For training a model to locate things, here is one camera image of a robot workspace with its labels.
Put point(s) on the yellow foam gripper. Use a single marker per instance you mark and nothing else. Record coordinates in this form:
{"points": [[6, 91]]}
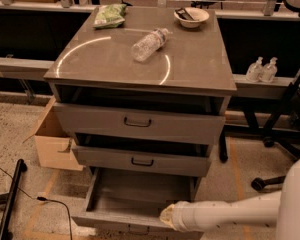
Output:
{"points": [[180, 216]]}

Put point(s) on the grey bottom drawer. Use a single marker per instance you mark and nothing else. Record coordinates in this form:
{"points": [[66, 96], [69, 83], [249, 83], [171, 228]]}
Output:
{"points": [[132, 201]]}

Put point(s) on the grey drawer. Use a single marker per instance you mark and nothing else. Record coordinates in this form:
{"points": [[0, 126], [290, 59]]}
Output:
{"points": [[132, 201], [139, 124], [142, 161]]}

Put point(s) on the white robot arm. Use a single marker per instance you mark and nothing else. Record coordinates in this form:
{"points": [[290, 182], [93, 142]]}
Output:
{"points": [[280, 208]]}

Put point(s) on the grey middle drawer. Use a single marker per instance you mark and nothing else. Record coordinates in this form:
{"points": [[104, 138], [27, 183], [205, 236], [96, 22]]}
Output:
{"points": [[142, 161]]}

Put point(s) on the grey drawer cabinet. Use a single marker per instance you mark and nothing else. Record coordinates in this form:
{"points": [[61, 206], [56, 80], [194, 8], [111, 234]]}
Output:
{"points": [[147, 96]]}

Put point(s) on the grey top drawer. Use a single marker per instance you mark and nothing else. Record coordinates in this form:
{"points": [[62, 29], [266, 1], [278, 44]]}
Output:
{"points": [[139, 124]]}

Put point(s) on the cardboard box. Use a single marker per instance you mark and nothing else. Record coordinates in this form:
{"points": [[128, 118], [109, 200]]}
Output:
{"points": [[53, 145]]}

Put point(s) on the black office chair base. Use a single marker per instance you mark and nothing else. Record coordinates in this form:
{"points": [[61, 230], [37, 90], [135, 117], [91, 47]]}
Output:
{"points": [[289, 140]]}

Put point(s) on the black stand leg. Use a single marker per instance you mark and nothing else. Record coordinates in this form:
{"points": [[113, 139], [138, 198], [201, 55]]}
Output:
{"points": [[8, 200]]}

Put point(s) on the left sanitizer pump bottle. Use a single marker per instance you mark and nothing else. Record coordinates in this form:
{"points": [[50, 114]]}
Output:
{"points": [[254, 70]]}

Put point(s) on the clear plastic water bottle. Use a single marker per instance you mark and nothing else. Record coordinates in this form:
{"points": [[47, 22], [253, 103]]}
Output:
{"points": [[149, 44]]}

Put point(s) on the white bowl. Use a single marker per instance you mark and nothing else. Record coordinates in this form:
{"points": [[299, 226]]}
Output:
{"points": [[200, 16]]}

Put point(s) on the dark object in bowl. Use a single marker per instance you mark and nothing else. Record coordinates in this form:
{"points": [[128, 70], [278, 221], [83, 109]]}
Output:
{"points": [[182, 13]]}

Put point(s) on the green snack bag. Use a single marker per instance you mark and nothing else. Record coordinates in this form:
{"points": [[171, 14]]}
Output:
{"points": [[110, 16]]}

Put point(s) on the grey metal shelf rail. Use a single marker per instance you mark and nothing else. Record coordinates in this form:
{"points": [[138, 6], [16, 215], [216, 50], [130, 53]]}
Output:
{"points": [[26, 69]]}

